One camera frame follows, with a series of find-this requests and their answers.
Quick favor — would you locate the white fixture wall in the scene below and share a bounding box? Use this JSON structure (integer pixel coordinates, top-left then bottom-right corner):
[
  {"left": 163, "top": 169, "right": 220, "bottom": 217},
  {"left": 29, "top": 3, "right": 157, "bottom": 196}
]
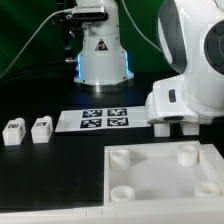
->
[{"left": 0, "top": 197, "right": 224, "bottom": 224}]

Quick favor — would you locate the white square tabletop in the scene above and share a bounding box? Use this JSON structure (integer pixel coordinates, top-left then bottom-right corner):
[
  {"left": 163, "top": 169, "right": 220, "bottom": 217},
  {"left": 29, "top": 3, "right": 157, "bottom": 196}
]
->
[{"left": 104, "top": 141, "right": 224, "bottom": 204}]

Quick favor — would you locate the white sheet with tags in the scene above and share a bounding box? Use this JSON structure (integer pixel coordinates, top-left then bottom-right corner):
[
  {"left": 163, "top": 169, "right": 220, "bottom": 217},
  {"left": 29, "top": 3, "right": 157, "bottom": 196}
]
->
[{"left": 56, "top": 106, "right": 149, "bottom": 133}]

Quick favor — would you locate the silver camera on base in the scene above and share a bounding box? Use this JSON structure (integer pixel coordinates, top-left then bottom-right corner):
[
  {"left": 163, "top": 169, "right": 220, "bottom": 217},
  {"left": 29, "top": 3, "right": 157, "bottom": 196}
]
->
[{"left": 72, "top": 6, "right": 107, "bottom": 22}]

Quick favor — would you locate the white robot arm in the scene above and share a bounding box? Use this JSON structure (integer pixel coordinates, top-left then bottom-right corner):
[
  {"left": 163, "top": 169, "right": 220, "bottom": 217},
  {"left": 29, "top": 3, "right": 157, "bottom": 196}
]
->
[{"left": 75, "top": 0, "right": 224, "bottom": 124}]

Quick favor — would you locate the grey camera cable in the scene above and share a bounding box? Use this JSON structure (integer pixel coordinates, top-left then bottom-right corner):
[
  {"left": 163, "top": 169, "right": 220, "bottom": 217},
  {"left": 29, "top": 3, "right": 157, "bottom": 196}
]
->
[{"left": 0, "top": 8, "right": 74, "bottom": 81}]

